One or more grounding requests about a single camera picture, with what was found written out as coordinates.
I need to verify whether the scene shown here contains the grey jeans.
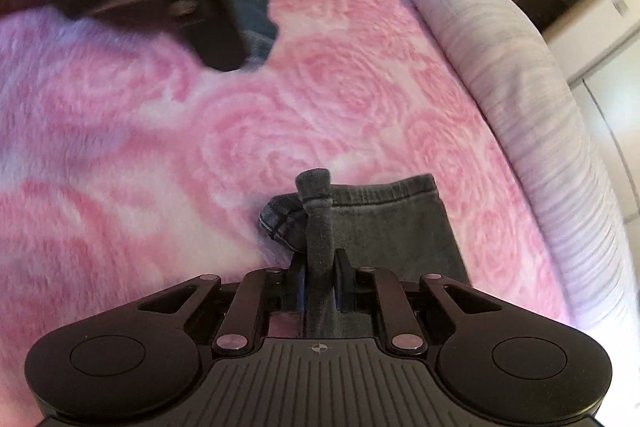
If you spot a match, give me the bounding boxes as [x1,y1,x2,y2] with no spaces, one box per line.
[258,167,474,339]

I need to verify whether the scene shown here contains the grey striped quilt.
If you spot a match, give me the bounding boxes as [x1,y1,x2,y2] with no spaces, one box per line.
[322,0,632,344]

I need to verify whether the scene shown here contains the white wardrobe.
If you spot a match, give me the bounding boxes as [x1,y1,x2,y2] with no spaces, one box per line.
[567,27,640,268]

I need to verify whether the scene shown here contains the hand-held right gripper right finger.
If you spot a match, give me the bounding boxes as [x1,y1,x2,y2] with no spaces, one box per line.
[334,249,505,354]

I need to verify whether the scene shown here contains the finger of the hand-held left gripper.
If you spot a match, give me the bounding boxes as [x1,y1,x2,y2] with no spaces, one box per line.
[170,0,249,74]

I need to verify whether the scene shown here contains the pink rose blanket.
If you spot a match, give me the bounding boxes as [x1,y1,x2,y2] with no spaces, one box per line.
[0,0,576,413]

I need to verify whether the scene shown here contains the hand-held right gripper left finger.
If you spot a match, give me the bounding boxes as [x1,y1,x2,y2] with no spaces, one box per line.
[137,252,309,356]

